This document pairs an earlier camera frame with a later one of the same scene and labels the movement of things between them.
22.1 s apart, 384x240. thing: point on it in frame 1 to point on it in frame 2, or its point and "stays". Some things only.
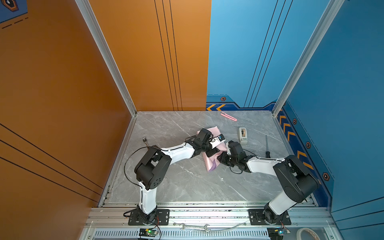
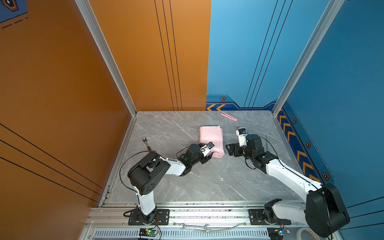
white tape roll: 300,231 stays
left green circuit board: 150,232 stays
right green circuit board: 275,233 stays
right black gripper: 222,157 to 232,146
